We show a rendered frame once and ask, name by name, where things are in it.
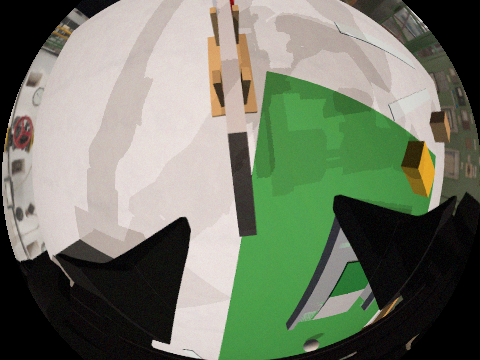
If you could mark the green flat mat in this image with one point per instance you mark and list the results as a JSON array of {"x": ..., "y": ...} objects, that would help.
[{"x": 313, "y": 144}]

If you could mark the white ball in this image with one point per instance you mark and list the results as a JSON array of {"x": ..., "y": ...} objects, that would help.
[{"x": 311, "y": 345}]

